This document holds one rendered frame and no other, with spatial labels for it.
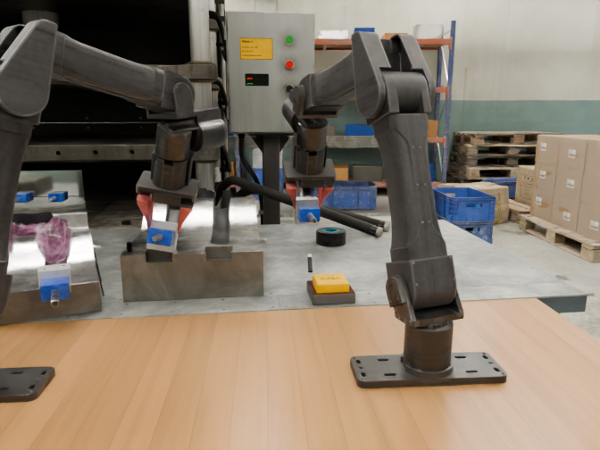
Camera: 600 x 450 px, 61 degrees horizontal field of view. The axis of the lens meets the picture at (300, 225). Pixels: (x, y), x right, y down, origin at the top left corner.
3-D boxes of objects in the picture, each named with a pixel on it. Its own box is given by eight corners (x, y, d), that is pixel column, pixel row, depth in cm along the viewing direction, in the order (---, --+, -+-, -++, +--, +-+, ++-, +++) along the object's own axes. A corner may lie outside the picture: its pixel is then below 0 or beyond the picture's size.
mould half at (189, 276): (263, 295, 97) (262, 227, 94) (123, 302, 94) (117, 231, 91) (254, 234, 145) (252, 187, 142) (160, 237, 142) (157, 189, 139)
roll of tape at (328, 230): (319, 238, 141) (319, 226, 140) (347, 239, 139) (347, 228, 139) (313, 245, 133) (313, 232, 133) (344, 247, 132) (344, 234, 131)
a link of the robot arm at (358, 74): (289, 81, 94) (373, 18, 66) (333, 82, 97) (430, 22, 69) (295, 147, 94) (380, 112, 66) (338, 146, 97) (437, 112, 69)
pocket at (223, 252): (233, 270, 95) (232, 252, 94) (204, 271, 94) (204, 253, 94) (233, 263, 100) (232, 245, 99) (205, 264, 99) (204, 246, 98)
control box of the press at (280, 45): (314, 411, 199) (317, 10, 167) (235, 416, 195) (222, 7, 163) (306, 381, 220) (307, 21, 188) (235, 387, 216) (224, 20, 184)
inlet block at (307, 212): (326, 233, 100) (326, 206, 99) (301, 234, 99) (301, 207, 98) (316, 220, 112) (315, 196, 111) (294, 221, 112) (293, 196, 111)
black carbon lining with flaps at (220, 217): (231, 254, 101) (229, 206, 99) (147, 256, 99) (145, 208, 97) (231, 218, 134) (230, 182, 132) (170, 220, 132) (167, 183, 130)
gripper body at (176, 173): (143, 179, 93) (145, 141, 89) (198, 188, 94) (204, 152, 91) (134, 195, 87) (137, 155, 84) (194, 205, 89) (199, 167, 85)
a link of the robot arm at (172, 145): (179, 149, 92) (182, 112, 89) (200, 162, 89) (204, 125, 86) (147, 155, 87) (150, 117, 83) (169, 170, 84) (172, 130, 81)
